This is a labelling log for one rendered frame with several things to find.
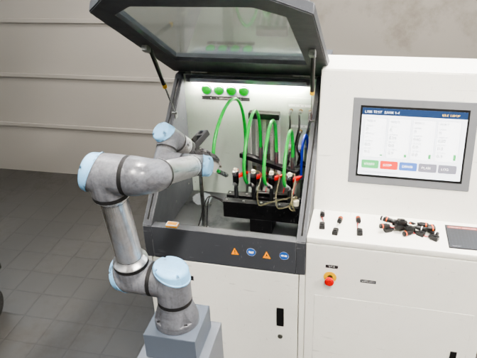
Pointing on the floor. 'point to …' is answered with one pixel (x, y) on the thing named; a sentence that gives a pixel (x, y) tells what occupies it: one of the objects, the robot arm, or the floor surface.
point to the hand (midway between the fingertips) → (217, 164)
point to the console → (419, 335)
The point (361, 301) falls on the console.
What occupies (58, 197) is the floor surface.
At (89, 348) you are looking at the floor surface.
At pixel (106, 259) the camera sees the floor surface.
